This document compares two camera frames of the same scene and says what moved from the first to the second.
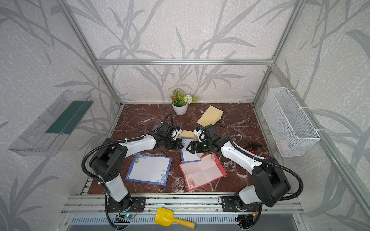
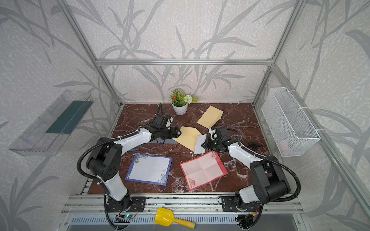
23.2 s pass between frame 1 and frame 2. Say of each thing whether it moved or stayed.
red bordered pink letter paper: stayed
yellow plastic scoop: stayed
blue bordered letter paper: moved
